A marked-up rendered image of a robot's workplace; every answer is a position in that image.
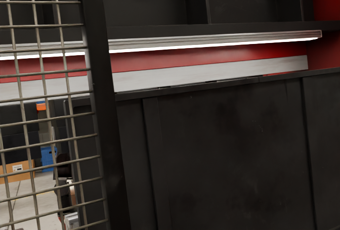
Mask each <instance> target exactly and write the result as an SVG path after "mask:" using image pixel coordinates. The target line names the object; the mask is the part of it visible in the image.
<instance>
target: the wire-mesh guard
mask: <svg viewBox="0 0 340 230"><path fill-rule="evenodd" d="M0 4H7V9H8V16H9V24H10V25H9V26H0V29H10V31H11V39H12V46H13V50H4V51H0V54H5V53H14V61H15V68H16V74H9V75H0V78H10V77H17V83H18V90H19V98H16V99H7V100H0V103H8V102H16V101H20V105H21V112H22V120H23V122H17V123H10V124H3V125H0V153H1V158H2V165H3V172H4V174H1V175H0V178H2V177H4V179H5V186H6V194H7V198H6V199H2V200H0V203H2V202H6V201H7V202H8V208H9V215H10V222H8V223H5V224H1V225H0V228H1V227H5V226H9V225H10V226H11V230H15V227H14V224H17V223H21V222H24V221H28V220H32V219H36V223H37V230H41V229H40V222H39V217H43V216H47V215H51V214H55V213H58V212H59V213H60V217H61V225H62V230H65V225H64V218H63V211H66V210H70V209H74V208H77V207H81V206H82V210H83V218H84V225H83V226H80V227H77V228H73V229H70V230H79V229H83V228H85V230H88V227H90V226H93V225H97V224H100V223H104V222H107V221H108V219H104V220H101V221H97V222H94V223H90V224H87V217H86V209H85V205H89V204H93V203H97V202H100V201H104V200H106V199H105V198H101V199H97V200H93V201H89V202H86V203H85V202H84V196H83V188H82V183H87V182H91V181H96V180H100V179H103V177H102V176H101V177H96V178H92V179H87V180H83V181H81V173H80V165H79V162H80V161H85V160H91V159H96V158H100V155H97V156H91V157H86V158H81V159H79V157H78V149H77V142H76V140H78V139H84V138H88V137H94V136H97V133H95V134H89V135H83V136H77V137H76V134H75V126H74V117H80V116H87V115H94V114H95V112H88V113H81V114H74V115H73V110H72V102H71V95H77V94H86V93H92V90H84V91H75V92H70V87H69V79H68V72H81V71H89V68H82V69H70V70H67V64H66V56H65V50H76V49H86V48H87V47H86V46H79V47H64V40H63V32H62V27H83V24H61V17H60V9H59V4H81V2H59V1H58V0H56V1H55V2H50V1H35V0H31V1H10V0H6V1H0ZM10 4H32V8H33V16H34V23H35V25H13V22H12V14H11V7H10ZM35 4H56V8H57V16H58V24H51V25H38V23H37V15H36V8H35ZM48 27H59V31H60V39H61V48H42V49H41V46H40V38H39V30H38V28H48ZM14 28H35V31H36V39H37V46H38V48H37V49H23V50H17V49H16V44H15V37H14ZM58 50H62V55H63V63H64V70H58V71H46V72H44V66H43V58H42V53H41V52H42V51H58ZM23 52H38V54H39V61H40V69H41V72H34V73H22V74H19V66H18V59H17V53H23ZM57 73H65V78H66V86H67V93H61V94H52V95H47V88H46V81H45V74H57ZM34 75H41V76H42V84H43V88H44V95H43V96H34V97H25V98H23V96H22V88H21V81H20V77H22V76H34ZM60 96H68V101H69V109H70V115H67V116H60V117H53V118H50V111H49V103H48V98H51V97H60ZM43 98H44V99H45V104H46V112H47V118H46V119H39V120H31V121H26V118H25V111H24V103H23V101H25V100H34V99H43ZM66 118H71V125H72V133H73V137H72V138H68V139H62V140H56V141H53V134H52V127H51V121H53V120H59V119H66ZM46 121H47V122H48V127H49V134H50V142H44V143H38V144H33V145H29V140H28V133H27V126H26V125H27V124H32V123H39V122H46ZM18 125H23V127H24V134H25V142H26V145H25V146H21V147H15V148H9V149H4V148H3V140H2V133H1V128H4V127H11V126H18ZM67 141H74V148H75V156H76V160H71V161H66V162H61V163H56V157H55V149H54V144H55V143H61V142H67ZM50 144H51V149H52V157H53V164H52V165H47V166H42V167H37V168H32V163H31V155H30V148H33V147H38V146H44V145H50ZM21 149H27V157H28V164H29V169H26V170H21V171H16V172H11V173H7V169H6V162H5V155H4V152H9V151H15V150H21ZM71 163H77V172H78V179H79V182H74V183H70V184H67V185H63V186H59V180H58V172H57V166H61V165H66V164H71ZM51 167H53V168H54V172H55V180H56V187H54V188H50V189H45V190H41V191H37V192H36V191H35V185H34V177H33V171H37V170H41V169H46V168H51ZM27 172H30V179H31V186H32V193H28V194H24V195H19V196H15V197H10V191H9V184H8V176H12V175H17V174H22V173H27ZM75 185H79V187H80V195H81V202H82V204H78V205H74V206H70V207H66V208H62V202H61V195H60V189H62V188H66V187H71V186H75ZM54 190H57V195H58V202H59V210H55V211H51V212H47V213H43V214H40V215H39V214H38V207H37V199H36V195H37V194H41V193H45V192H49V191H54ZM32 195H33V201H34V208H35V216H32V217H28V218H24V219H20V220H16V221H14V220H13V213H12V205H11V200H15V199H20V198H24V197H28V196H32Z"/></svg>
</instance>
